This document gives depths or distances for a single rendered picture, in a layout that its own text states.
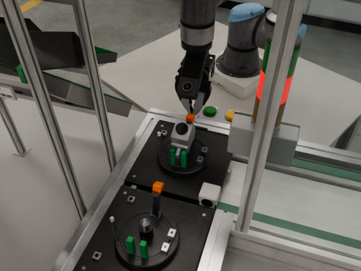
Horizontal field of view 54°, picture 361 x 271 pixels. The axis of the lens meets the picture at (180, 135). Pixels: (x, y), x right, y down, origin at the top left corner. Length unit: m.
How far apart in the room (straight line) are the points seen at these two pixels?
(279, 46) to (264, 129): 0.16
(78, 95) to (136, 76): 0.63
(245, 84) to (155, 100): 0.33
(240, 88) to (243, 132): 0.67
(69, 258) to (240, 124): 0.46
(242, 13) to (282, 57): 0.77
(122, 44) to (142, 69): 1.97
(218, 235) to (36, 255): 0.45
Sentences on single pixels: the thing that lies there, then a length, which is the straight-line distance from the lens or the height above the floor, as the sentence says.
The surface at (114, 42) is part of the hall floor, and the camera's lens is 3.48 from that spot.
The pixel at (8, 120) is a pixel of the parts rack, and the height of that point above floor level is 1.00.
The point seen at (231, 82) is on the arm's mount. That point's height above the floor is 0.91.
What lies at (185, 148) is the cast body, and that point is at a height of 1.05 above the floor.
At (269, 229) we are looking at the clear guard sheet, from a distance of 0.82.
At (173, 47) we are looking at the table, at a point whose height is 0.86.
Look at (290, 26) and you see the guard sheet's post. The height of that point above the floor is 1.46.
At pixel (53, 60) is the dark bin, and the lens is 0.75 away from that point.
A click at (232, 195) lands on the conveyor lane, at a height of 0.92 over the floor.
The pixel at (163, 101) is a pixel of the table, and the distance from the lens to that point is 1.30.
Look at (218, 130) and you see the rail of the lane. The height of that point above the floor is 0.96.
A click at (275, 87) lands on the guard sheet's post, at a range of 0.53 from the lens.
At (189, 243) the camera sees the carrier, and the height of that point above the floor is 0.97.
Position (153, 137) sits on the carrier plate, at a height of 0.97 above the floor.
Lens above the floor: 1.67
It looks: 44 degrees down
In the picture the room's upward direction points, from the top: straight up
